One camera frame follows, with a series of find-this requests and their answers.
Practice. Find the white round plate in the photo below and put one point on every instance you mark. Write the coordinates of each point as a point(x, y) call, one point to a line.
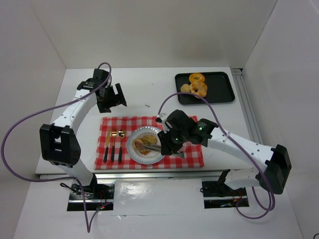
point(152, 157)

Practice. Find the gold fork dark handle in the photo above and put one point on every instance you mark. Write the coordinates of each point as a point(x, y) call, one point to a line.
point(114, 135)

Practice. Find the aluminium rail frame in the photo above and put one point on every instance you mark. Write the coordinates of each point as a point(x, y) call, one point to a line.
point(246, 105)

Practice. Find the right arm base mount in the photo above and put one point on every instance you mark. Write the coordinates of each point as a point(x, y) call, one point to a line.
point(216, 195)

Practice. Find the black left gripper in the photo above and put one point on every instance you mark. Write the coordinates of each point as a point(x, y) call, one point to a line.
point(110, 100)

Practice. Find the red white checkered cloth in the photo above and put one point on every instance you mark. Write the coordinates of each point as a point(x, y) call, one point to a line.
point(193, 155)

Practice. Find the toasted bread slice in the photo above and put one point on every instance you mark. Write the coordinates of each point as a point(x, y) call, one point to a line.
point(147, 139)

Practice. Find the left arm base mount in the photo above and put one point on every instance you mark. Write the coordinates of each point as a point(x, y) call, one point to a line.
point(102, 198)

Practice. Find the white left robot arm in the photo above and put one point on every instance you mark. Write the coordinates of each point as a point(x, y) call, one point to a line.
point(59, 144)

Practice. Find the glazed donut bread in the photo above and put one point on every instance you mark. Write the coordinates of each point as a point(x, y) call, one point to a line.
point(199, 89)

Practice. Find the small round bun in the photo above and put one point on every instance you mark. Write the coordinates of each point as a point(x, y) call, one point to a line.
point(185, 88)

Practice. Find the clear drinking glass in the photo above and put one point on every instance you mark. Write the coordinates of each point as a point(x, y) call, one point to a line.
point(185, 146)

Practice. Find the gold spoon dark handle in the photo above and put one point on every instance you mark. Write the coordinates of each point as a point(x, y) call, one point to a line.
point(122, 135)

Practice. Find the black rectangular tray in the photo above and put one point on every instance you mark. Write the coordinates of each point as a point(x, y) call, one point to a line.
point(219, 90)

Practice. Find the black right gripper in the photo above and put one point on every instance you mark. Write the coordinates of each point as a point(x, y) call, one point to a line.
point(166, 143)

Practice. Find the metal tongs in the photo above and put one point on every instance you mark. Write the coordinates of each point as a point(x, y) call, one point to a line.
point(157, 148)

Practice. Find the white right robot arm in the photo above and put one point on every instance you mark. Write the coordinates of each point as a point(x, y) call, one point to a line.
point(271, 166)

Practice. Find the ring shaped bread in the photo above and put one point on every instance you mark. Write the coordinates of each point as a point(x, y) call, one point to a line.
point(196, 77)

